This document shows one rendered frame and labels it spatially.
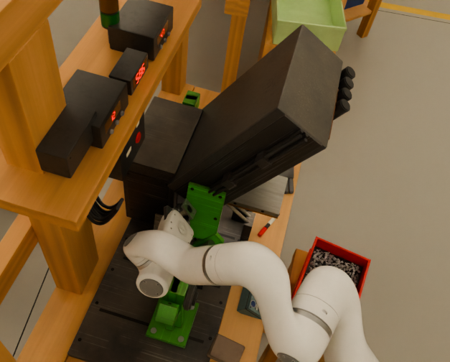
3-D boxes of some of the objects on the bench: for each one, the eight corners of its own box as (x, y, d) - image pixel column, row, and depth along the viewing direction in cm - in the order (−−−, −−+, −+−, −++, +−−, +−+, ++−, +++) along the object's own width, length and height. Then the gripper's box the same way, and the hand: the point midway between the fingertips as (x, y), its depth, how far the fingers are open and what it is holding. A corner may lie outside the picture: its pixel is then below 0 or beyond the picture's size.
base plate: (273, 139, 210) (274, 136, 208) (199, 398, 144) (199, 396, 142) (181, 113, 213) (181, 110, 211) (67, 355, 147) (67, 353, 145)
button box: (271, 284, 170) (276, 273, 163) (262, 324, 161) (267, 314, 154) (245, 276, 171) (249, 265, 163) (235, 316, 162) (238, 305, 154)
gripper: (139, 231, 130) (158, 193, 146) (174, 272, 136) (190, 232, 152) (160, 221, 127) (178, 184, 142) (196, 263, 133) (209, 223, 148)
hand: (182, 212), depth 145 cm, fingers closed on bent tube, 3 cm apart
